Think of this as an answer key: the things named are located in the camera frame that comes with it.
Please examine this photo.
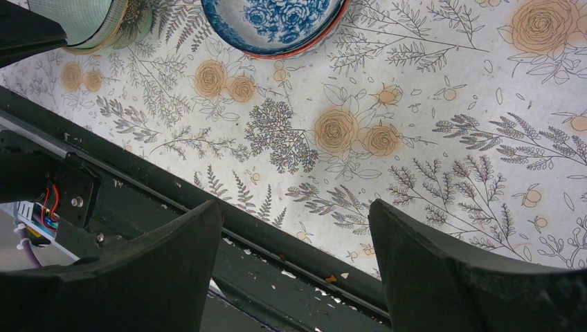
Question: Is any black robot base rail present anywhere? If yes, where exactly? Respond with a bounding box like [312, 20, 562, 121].
[0, 86, 390, 332]

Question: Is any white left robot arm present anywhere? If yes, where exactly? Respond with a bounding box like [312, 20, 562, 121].
[1, 0, 66, 68]

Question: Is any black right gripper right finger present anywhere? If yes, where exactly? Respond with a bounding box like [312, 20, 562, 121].
[368, 200, 586, 331]

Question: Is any red patterned small bowl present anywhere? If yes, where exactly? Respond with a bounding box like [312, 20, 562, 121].
[243, 1, 351, 60]

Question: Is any blue white patterned bowl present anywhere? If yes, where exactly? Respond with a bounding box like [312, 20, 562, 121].
[201, 0, 347, 56]

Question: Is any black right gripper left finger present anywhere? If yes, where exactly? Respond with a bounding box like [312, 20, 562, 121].
[1, 201, 224, 331]

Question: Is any light green celadon bowl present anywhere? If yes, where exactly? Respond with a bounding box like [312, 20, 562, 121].
[28, 0, 153, 55]

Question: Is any floral patterned table mat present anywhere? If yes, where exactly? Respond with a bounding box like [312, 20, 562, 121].
[1, 1, 586, 277]

